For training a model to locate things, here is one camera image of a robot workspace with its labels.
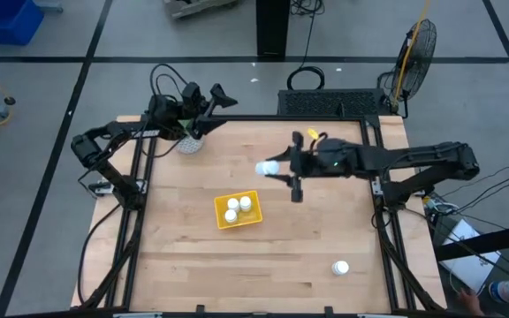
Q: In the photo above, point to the grey pallet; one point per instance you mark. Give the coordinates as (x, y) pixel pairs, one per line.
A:
(192, 8)

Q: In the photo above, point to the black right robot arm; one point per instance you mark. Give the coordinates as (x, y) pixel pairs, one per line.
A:
(413, 156)

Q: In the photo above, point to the white laptop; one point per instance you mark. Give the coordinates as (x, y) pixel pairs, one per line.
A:
(471, 265)

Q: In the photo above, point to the plant in triangle-patterned pot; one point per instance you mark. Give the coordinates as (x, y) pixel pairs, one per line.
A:
(189, 146)

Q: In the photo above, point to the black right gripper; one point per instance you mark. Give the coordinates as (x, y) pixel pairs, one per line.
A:
(307, 163)

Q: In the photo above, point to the black beam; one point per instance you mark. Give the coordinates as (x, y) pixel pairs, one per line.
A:
(493, 240)

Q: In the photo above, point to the person's hand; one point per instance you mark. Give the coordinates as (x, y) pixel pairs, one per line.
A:
(470, 302)

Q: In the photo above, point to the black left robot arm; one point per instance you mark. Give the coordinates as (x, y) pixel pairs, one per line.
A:
(117, 130)

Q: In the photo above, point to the black floor fan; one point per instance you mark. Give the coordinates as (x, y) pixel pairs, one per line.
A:
(409, 70)

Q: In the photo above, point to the black computer case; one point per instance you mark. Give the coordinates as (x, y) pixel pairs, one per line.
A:
(325, 103)

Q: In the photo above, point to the white pill bottle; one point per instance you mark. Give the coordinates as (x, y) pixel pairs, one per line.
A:
(233, 203)
(340, 267)
(267, 168)
(230, 216)
(245, 203)

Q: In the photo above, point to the black upright panel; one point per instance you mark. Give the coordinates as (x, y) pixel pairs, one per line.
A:
(273, 26)

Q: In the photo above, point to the blue floor bin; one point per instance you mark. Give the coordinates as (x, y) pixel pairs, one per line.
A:
(7, 22)

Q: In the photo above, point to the yellow plastic basket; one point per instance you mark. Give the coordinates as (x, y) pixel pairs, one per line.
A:
(254, 215)

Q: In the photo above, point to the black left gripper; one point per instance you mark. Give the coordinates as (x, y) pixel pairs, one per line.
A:
(192, 108)

